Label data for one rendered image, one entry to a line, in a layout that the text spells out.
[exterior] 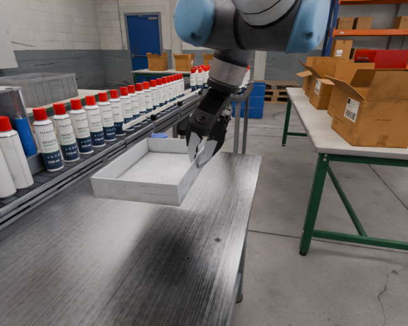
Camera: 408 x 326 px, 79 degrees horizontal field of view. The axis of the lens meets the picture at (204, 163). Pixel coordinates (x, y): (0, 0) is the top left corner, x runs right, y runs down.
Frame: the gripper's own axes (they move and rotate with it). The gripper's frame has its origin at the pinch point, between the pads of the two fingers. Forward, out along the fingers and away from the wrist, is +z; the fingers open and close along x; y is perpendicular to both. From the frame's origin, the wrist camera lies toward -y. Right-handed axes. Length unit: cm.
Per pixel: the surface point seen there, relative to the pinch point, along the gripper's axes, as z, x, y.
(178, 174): 4.5, 3.4, -0.5
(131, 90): 7, 50, 56
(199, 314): 13.2, -12.8, -25.9
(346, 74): -28, -61, 164
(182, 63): 54, 175, 490
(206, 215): 14.7, -6.9, 1.7
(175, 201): 2.4, -0.6, -13.6
